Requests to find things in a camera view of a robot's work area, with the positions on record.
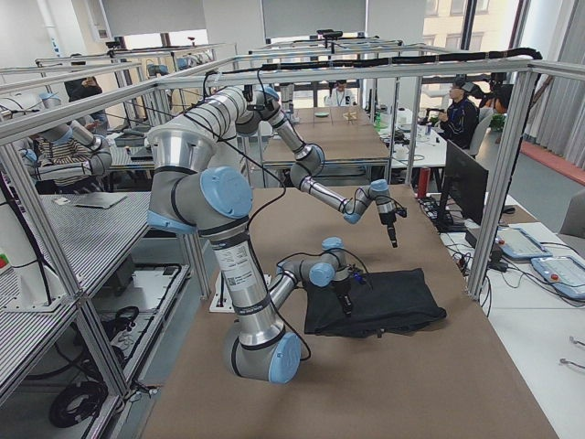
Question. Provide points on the person in plaid shirt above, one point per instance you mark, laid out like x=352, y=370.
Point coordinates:
x=67, y=159

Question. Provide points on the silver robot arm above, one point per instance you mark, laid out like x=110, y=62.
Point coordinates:
x=245, y=109
x=188, y=196

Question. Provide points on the grey slatted work table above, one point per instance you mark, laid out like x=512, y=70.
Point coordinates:
x=95, y=241

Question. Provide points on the black graphic t-shirt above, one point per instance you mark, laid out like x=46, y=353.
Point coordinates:
x=397, y=302

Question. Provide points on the aluminium frame post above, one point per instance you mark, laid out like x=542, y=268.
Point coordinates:
x=501, y=177

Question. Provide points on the red thermos bottle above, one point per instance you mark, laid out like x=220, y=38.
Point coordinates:
x=424, y=179

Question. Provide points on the aluminium cage frame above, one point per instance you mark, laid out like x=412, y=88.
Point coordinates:
x=42, y=285

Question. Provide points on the black huawei monitor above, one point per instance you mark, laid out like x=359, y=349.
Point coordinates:
x=465, y=182

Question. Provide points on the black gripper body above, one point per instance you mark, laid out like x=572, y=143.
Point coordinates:
x=388, y=220
x=342, y=293

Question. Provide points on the emergency stop pendant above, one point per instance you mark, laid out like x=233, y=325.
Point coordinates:
x=517, y=244

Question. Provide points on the silver closed laptop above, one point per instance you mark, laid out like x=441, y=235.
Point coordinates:
x=99, y=200

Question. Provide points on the person in dark jacket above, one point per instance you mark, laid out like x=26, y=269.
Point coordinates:
x=461, y=118

